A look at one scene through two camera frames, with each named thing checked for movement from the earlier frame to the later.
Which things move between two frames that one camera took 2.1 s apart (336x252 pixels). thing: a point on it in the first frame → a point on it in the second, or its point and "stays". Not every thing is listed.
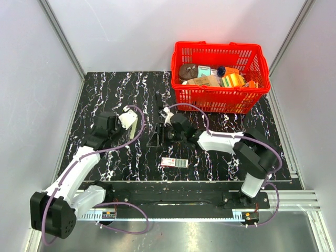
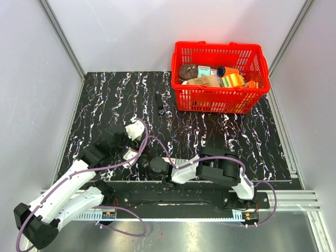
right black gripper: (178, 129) → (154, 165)
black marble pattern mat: (129, 157) stays
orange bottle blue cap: (222, 71) stays
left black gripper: (117, 123) → (129, 140)
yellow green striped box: (232, 80) stays
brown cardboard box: (210, 81) stays
